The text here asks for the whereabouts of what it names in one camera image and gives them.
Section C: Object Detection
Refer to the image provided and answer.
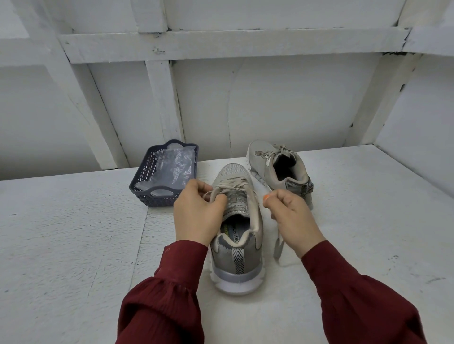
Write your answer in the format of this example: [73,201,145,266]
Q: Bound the person's right hand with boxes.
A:
[262,189,326,259]

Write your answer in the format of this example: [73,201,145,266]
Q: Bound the person's left hand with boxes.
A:
[173,178,228,248]

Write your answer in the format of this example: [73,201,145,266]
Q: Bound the grey shoelace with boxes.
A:
[254,145,295,165]
[204,176,286,260]

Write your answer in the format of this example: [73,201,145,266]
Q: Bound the grey mesh shoe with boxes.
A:
[246,139,314,211]
[208,163,268,296]

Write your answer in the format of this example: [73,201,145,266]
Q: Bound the clear plastic bag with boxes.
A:
[140,146,197,192]

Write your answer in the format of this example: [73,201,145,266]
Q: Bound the person's right forearm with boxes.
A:
[301,240,428,344]

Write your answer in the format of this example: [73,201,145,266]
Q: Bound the person's left forearm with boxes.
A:
[115,240,210,344]

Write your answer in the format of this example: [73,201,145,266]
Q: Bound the dark plastic lattice basket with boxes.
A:
[129,139,200,208]

